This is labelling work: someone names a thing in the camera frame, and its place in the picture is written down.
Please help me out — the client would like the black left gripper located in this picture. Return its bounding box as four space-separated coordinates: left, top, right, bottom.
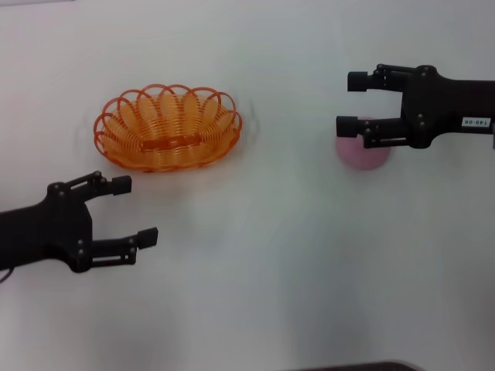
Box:
0 171 159 274

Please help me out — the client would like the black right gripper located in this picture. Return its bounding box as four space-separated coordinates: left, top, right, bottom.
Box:
335 64 495 150

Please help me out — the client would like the pink peach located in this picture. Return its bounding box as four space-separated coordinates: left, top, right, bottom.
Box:
334 115 392 172

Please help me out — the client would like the orange plastic wire basket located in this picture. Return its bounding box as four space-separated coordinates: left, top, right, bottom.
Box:
93 83 244 174

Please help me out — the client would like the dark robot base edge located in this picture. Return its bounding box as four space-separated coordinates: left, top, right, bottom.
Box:
299 361 417 371

